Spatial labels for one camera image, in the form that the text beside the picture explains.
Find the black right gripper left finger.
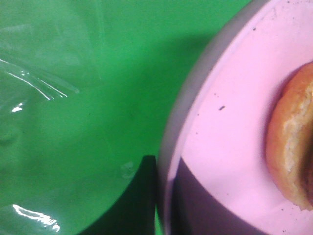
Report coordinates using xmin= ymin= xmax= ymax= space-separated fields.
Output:
xmin=80 ymin=155 xmax=157 ymax=235

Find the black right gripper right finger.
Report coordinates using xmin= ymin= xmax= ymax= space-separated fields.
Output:
xmin=170 ymin=159 xmax=265 ymax=235

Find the pink round plate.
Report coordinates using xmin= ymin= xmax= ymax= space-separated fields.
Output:
xmin=157 ymin=0 xmax=313 ymax=235

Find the burger with sesame bun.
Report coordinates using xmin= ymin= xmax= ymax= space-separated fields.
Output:
xmin=266 ymin=62 xmax=313 ymax=211

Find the clear plastic tape patch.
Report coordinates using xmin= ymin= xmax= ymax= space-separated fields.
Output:
xmin=0 ymin=21 xmax=133 ymax=235

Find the green table cloth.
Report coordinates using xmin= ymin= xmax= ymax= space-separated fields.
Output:
xmin=0 ymin=0 xmax=247 ymax=235

